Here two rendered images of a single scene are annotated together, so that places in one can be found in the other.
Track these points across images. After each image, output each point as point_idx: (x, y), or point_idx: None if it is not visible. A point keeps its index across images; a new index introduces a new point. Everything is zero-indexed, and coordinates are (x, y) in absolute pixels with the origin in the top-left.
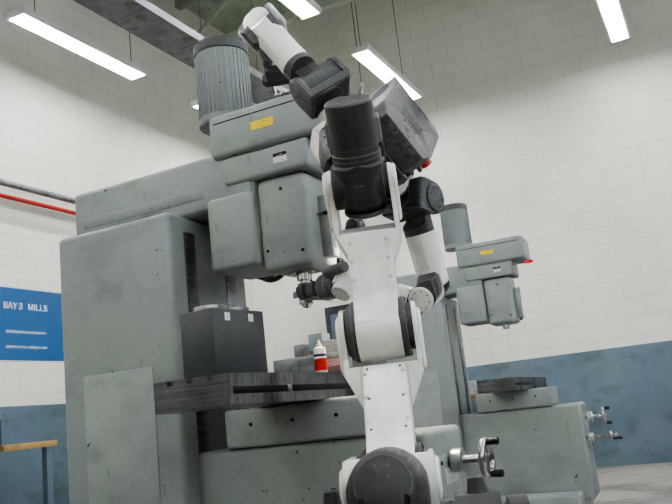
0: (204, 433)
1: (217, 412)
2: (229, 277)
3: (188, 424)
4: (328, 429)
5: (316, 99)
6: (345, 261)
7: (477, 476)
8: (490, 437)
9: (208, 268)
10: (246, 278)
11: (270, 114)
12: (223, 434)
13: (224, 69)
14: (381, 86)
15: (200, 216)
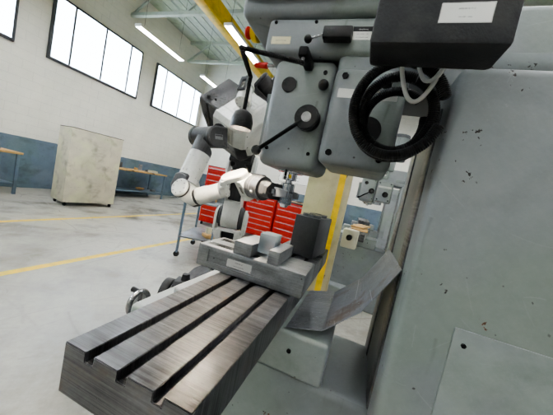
0: (369, 334)
1: (376, 328)
2: (423, 169)
3: (372, 316)
4: None
5: None
6: (248, 172)
7: (185, 273)
8: (137, 287)
9: (416, 168)
10: (377, 174)
11: None
12: (370, 356)
13: None
14: (235, 83)
15: (415, 114)
